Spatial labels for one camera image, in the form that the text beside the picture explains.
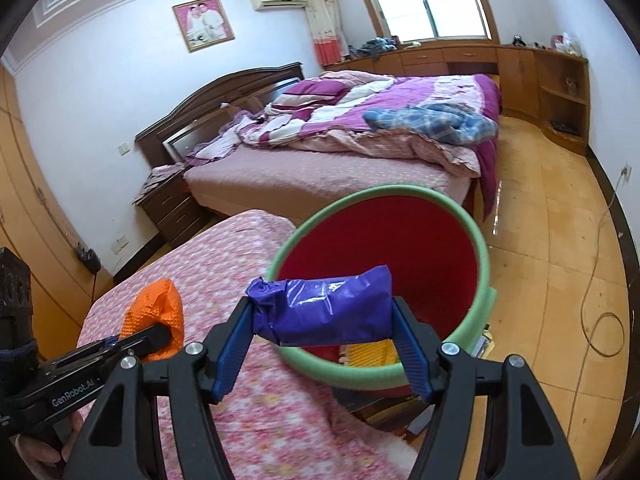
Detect wall air conditioner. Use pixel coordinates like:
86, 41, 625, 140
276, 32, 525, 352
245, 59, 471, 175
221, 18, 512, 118
249, 0, 308, 12

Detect person's left hand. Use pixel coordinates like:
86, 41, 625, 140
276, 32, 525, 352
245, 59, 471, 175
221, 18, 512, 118
12, 411, 85, 480

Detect purple plastic wrapper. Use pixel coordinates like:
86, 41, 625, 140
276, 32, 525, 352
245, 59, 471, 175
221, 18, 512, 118
245, 265, 396, 348

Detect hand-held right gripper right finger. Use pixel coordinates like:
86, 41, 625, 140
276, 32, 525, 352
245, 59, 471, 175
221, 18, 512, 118
390, 296, 581, 480

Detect wooden window cabinet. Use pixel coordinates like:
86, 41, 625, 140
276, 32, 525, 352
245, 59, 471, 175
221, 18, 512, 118
324, 42, 590, 156

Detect black plug adapter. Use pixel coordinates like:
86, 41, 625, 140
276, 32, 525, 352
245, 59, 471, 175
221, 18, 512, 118
75, 242, 101, 273

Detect wooden bed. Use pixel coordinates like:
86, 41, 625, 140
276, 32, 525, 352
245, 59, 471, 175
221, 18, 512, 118
135, 62, 503, 226

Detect purple floral quilt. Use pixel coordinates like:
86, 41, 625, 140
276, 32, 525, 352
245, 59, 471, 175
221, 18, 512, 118
187, 71, 501, 211

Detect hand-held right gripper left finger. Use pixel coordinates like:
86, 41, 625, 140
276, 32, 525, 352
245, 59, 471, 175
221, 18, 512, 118
65, 296, 256, 480

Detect white floor cable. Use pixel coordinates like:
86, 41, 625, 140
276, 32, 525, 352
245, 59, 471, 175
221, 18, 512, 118
570, 170, 631, 358

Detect pile of clothes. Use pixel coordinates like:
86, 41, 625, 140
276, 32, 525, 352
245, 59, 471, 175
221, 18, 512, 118
350, 37, 401, 58

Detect pink floral tablecloth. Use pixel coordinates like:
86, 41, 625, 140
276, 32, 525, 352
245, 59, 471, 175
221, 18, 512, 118
75, 209, 421, 480

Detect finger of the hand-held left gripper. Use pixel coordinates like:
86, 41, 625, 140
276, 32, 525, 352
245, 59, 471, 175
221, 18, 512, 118
102, 324, 173, 361

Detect blue plaid cloth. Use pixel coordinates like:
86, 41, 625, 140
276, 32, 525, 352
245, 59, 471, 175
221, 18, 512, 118
363, 104, 498, 147

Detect wooden nightstand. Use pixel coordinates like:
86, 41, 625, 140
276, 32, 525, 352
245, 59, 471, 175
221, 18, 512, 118
132, 165, 211, 246

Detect orange foam fruit net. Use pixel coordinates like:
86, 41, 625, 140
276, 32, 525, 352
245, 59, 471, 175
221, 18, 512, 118
117, 278, 185, 363

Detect floral curtain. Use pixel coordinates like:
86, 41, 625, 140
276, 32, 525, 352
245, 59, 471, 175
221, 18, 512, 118
297, 0, 351, 66

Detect yellow foam fruit net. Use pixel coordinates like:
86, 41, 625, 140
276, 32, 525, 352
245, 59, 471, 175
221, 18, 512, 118
340, 339, 401, 366

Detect red bin with green rim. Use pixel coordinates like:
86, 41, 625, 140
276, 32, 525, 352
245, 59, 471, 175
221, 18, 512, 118
264, 184, 501, 401

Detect papers on nightstand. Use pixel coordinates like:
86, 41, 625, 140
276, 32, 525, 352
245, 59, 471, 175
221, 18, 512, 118
132, 164, 186, 206

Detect framed wall photo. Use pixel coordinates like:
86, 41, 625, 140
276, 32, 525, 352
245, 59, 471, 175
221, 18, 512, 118
172, 0, 236, 53

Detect wooden wardrobe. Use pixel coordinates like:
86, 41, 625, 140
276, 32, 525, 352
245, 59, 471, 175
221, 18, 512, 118
0, 67, 116, 361

